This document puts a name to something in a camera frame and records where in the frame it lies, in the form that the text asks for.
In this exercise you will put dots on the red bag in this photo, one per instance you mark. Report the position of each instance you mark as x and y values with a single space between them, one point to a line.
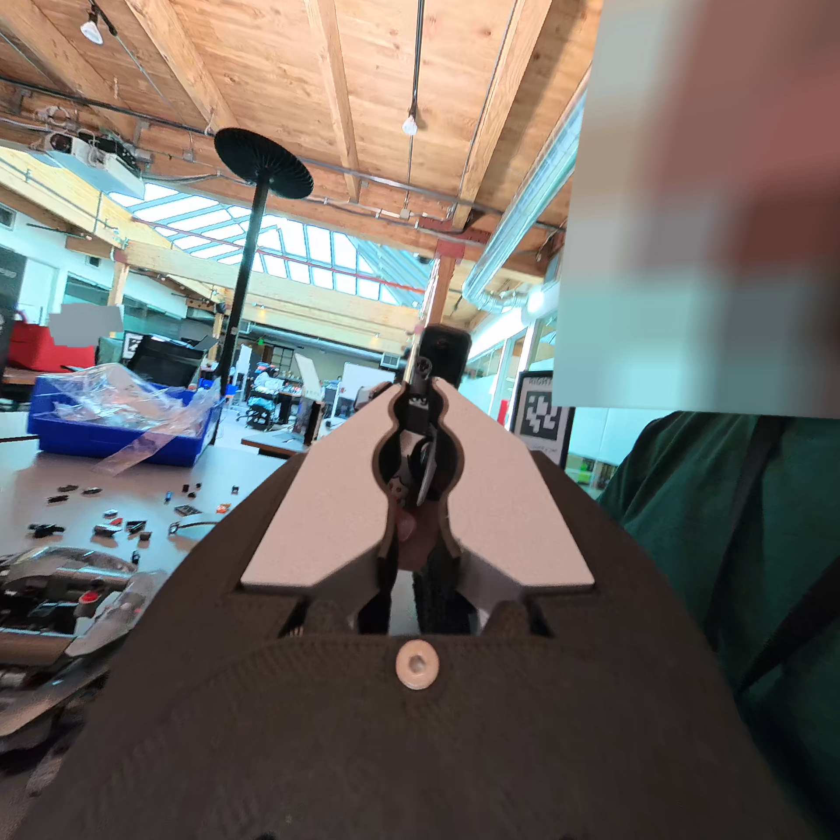
29 348

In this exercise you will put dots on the black office chair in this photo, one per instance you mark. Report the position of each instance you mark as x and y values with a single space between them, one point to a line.
164 364

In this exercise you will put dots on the thin lego axle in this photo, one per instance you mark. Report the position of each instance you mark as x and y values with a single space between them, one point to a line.
412 354

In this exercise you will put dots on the grey lego car model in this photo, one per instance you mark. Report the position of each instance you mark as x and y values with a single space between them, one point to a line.
59 577

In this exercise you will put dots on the ceiling projector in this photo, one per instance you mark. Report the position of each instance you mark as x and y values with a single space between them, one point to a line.
85 154

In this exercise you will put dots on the white track spotlight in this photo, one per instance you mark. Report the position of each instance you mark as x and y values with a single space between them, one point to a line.
410 124
92 29

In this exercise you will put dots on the blue plastic bin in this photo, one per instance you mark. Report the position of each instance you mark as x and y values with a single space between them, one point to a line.
98 443

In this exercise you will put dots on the silver air duct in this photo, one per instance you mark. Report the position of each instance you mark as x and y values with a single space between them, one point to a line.
525 210

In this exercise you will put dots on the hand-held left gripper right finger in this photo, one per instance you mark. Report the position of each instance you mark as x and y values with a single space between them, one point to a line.
512 518

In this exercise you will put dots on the person's right hand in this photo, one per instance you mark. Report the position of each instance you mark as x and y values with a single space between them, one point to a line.
413 538

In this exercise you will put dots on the clear plastic bags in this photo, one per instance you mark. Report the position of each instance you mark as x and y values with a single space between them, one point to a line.
118 394

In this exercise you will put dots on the person in green shirt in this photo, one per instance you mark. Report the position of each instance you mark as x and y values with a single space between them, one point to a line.
689 558

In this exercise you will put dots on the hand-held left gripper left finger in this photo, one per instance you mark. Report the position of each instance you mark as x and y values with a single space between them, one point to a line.
315 512

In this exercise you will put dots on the white board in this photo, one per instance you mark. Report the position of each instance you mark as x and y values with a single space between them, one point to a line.
308 377

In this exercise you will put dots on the black floor lamp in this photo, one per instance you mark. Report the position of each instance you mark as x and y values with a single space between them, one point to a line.
262 161

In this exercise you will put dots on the scattered small lego pieces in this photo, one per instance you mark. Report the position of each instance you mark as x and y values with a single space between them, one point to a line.
46 527

